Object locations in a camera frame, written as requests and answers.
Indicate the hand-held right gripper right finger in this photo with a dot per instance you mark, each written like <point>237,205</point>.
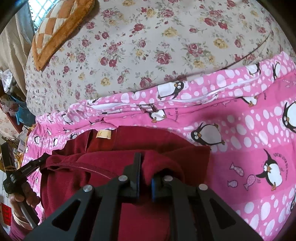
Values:
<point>153,187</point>

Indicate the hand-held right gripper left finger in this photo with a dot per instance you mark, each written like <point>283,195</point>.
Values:
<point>138,176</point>

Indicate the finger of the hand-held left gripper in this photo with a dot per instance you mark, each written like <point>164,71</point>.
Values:
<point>32,168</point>

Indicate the dark red sweater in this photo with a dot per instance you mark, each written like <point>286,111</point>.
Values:
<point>99,166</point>

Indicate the person's left hand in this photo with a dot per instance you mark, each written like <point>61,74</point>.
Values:
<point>31,197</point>

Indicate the red paper sign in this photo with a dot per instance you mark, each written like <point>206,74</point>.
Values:
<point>5,213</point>

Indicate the blue plastic bag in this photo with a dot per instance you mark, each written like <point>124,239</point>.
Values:
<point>24,113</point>

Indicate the pink penguin print blanket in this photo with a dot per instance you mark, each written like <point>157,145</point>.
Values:
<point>242,150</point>

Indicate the beige curtain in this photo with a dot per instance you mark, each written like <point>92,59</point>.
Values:
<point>16,46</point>

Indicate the floral bed cover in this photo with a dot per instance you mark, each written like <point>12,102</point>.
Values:
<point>150,46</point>

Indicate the orange checkered cushion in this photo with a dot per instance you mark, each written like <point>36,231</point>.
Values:
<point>60,30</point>

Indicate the window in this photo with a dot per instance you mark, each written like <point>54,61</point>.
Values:
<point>40,9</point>

